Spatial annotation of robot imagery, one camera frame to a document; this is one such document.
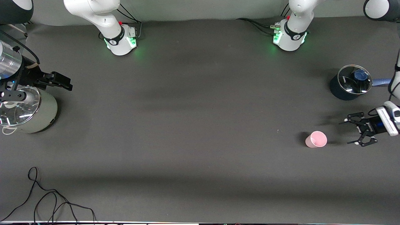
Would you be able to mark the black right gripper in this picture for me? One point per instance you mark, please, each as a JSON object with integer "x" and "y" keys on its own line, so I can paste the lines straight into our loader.
{"x": 31, "y": 77}

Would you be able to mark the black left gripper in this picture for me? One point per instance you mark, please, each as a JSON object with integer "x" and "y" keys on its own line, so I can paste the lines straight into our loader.
{"x": 371, "y": 127}

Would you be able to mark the pink plastic cup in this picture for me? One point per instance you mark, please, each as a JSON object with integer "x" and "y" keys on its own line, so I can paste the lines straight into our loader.
{"x": 316, "y": 139}

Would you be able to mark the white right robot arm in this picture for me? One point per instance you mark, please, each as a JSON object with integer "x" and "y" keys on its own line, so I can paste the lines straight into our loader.
{"x": 103, "y": 18}

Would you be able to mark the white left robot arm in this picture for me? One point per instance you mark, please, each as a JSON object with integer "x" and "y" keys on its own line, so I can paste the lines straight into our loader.
{"x": 293, "y": 34}

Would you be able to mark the pale grey cooking pot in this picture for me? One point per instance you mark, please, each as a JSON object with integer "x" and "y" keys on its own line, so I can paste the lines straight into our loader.
{"x": 47, "y": 109}

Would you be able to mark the dark blue saucepan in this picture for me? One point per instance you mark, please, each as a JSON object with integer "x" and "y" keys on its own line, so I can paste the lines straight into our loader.
{"x": 339, "y": 93}

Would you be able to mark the glass lid with white knob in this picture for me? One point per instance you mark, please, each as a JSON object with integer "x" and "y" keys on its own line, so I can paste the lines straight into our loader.
{"x": 22, "y": 114}

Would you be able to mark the dark grey table mat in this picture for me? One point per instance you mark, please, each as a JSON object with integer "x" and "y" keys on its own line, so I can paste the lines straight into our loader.
{"x": 200, "y": 140}

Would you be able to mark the aluminium frame rail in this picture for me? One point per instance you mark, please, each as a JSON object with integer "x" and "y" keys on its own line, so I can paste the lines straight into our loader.
{"x": 19, "y": 28}

